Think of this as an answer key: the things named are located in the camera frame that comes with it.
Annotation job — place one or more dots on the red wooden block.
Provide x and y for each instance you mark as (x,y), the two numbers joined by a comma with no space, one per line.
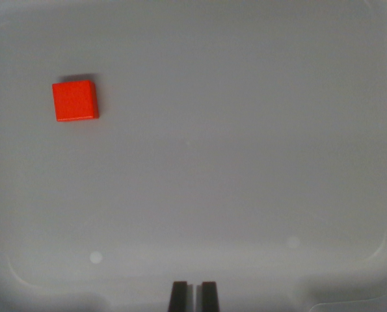
(76,100)

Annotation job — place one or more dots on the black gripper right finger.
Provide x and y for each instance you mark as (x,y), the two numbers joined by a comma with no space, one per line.
(209,297)

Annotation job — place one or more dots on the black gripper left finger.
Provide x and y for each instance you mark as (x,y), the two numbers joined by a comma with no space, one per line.
(179,297)

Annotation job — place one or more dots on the white plastic tray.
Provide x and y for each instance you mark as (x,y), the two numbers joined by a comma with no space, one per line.
(212,146)

